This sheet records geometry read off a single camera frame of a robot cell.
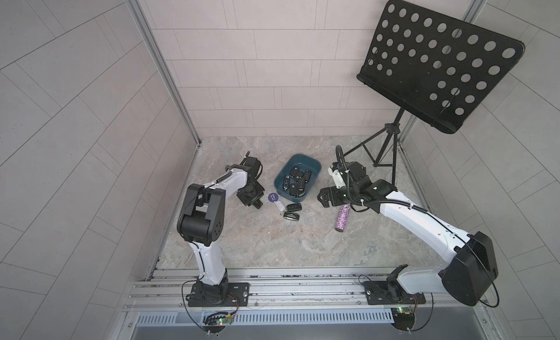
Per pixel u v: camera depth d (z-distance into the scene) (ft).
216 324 2.15
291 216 2.91
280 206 2.99
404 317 2.24
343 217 2.84
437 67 2.04
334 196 2.28
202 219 1.60
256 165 2.64
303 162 3.46
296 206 2.99
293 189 3.16
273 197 3.11
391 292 2.11
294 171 3.35
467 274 1.53
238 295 2.33
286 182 3.23
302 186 3.16
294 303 2.32
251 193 2.62
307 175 3.33
